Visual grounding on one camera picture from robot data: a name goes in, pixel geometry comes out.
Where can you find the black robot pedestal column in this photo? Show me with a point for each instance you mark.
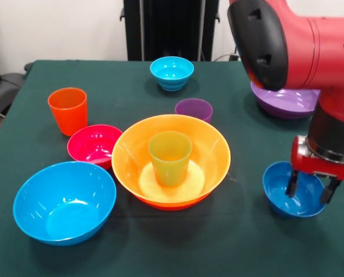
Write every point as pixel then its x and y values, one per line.
pixel 166 29

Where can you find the yellow bowl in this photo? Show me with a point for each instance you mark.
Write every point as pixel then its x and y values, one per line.
pixel 209 161

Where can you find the purple cup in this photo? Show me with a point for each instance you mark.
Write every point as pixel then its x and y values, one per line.
pixel 193 108

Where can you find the large sky blue bowl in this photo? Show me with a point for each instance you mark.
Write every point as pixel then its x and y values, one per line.
pixel 65 207

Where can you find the green cup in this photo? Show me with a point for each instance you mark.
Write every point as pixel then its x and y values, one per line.
pixel 170 161

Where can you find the pink bowl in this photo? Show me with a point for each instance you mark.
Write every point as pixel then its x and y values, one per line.
pixel 88 144

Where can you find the dark green table cloth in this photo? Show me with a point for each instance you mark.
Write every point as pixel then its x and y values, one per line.
pixel 117 86

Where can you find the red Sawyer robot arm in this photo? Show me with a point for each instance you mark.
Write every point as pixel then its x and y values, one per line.
pixel 319 52

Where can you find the small light blue bowl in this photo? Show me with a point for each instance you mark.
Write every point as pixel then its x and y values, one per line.
pixel 172 72

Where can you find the orange bowl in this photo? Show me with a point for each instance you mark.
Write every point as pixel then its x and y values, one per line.
pixel 166 206

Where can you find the dark blue bowl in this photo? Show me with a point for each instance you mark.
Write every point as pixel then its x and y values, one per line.
pixel 276 190

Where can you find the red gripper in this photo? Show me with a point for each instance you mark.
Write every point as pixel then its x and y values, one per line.
pixel 304 166

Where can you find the purple bowl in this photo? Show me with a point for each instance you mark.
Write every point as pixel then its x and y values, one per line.
pixel 287 101

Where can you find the orange cup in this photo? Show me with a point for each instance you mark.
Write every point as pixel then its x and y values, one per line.
pixel 69 115

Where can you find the black pedestal leg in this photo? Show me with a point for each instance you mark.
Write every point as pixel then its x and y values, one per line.
pixel 7 83

